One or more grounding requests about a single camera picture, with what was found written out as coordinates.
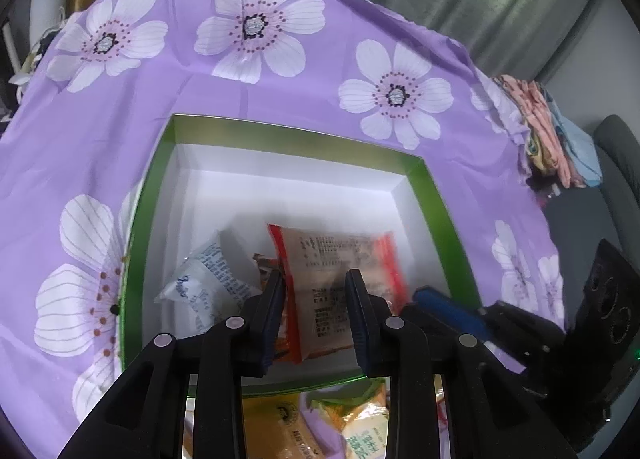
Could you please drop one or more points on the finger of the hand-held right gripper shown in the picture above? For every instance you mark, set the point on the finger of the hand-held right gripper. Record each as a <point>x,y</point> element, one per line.
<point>450,310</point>
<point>520,331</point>

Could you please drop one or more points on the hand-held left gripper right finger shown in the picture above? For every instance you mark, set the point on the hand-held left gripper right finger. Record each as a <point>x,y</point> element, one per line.
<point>357,304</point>

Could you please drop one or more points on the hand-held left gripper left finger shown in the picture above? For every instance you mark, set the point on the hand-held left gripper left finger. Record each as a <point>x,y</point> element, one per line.
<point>272,301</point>

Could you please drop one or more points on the red printed snack packet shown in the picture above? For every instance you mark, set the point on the red printed snack packet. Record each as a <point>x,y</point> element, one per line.
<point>325,264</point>

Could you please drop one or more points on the yellow snack packet round logo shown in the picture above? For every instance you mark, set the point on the yellow snack packet round logo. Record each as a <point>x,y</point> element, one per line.
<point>282,419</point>

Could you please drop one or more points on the green cardboard box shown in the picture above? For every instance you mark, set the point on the green cardboard box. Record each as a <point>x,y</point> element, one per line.
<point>280,179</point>

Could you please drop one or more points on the brown snack packet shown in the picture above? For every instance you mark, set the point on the brown snack packet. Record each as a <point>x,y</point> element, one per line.
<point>263,266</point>

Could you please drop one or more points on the white snack packet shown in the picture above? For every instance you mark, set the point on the white snack packet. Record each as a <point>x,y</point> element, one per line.
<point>200,284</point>

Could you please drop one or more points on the green yellow snack packet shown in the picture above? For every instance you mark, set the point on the green yellow snack packet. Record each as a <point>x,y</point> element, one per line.
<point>365,421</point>

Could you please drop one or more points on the grey sofa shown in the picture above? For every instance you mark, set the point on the grey sofa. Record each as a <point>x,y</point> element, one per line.
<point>615,149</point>

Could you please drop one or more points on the pile of folded clothes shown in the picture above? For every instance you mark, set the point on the pile of folded clothes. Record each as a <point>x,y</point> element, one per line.
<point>542,129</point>

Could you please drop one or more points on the purple floral bed sheet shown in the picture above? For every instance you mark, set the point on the purple floral bed sheet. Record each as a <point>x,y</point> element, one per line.
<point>200,89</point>

